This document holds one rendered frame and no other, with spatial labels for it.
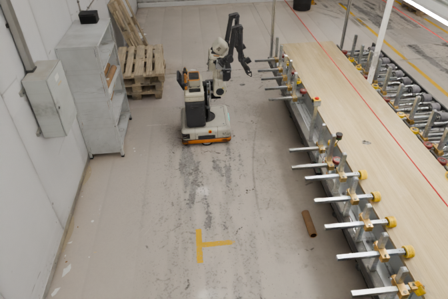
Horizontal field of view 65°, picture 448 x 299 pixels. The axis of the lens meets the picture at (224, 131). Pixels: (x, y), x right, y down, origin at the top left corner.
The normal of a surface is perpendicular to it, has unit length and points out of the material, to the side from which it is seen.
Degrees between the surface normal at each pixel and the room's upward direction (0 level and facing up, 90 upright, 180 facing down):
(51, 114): 90
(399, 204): 0
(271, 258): 0
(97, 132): 90
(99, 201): 0
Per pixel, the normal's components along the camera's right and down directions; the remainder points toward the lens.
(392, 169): -0.02, -0.80
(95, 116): 0.10, 0.59
